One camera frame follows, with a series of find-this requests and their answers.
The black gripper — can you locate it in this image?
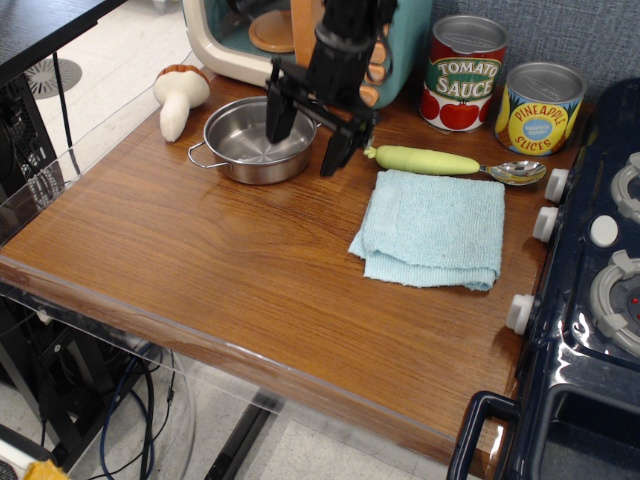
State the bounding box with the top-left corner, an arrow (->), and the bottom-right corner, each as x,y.
266,27 -> 377,177

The stainless steel pan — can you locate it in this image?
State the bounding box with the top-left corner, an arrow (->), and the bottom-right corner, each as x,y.
188,96 -> 317,185

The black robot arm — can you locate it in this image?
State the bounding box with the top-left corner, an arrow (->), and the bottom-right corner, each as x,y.
266,1 -> 397,177

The teal toy microwave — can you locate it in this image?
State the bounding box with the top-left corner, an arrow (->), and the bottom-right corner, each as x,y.
182,1 -> 431,109

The plush mushroom toy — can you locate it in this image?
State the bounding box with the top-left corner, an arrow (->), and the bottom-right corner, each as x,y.
153,64 -> 210,143

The light blue folded cloth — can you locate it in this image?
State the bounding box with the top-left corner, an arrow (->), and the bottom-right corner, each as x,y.
349,170 -> 505,292

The tomato sauce can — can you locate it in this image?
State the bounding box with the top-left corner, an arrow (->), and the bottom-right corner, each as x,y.
420,15 -> 509,132

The pineapple slices can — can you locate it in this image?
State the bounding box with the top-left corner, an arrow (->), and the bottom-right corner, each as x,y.
494,62 -> 587,157

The round floor drain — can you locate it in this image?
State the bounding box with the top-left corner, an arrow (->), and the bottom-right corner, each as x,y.
25,58 -> 82,100

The dark blue toy stove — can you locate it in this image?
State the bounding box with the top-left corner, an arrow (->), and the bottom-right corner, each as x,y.
448,79 -> 639,479

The spoon with green handle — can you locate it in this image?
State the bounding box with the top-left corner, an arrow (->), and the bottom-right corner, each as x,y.
364,145 -> 547,186

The floor cables bundle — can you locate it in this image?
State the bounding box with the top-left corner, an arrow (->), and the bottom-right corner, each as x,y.
39,344 -> 196,480

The black table frame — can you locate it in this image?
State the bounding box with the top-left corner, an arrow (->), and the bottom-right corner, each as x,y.
1,74 -> 138,470

